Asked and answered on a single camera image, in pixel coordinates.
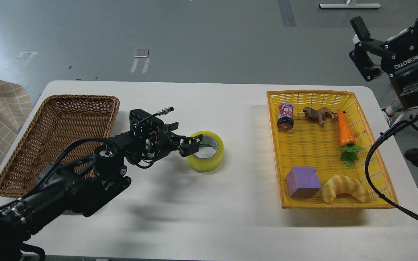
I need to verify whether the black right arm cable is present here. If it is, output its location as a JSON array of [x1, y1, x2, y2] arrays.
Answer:
[[364, 114, 418, 222]]

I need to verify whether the seated person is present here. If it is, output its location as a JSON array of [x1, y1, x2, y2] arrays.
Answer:
[[381, 99, 407, 126]]

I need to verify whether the yellow tape roll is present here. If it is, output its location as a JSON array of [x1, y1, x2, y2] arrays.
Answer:
[[187, 131, 224, 173]]

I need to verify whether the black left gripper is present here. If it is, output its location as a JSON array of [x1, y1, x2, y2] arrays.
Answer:
[[142, 122, 204, 160]]

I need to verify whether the brown toy animal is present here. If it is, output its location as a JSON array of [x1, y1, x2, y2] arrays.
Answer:
[[302, 107, 338, 127]]

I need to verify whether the small soda can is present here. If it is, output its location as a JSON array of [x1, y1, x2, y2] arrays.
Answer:
[[277, 102, 294, 131]]

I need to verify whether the brown wicker basket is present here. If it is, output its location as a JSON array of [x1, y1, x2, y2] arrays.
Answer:
[[0, 95, 120, 197]]

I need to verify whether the toy croissant bread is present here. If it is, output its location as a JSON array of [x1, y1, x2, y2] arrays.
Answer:
[[322, 175, 370, 204]]

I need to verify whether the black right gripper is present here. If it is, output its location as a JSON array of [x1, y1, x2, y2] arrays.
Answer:
[[349, 16, 418, 108]]

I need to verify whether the orange toy carrot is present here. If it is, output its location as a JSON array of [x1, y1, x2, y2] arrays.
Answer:
[[337, 109, 363, 167]]

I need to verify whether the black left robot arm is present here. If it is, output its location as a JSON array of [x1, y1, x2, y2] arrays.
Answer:
[[0, 107, 204, 261]]

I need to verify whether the purple cube block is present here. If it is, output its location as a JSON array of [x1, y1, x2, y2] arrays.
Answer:
[[286, 166, 322, 198]]

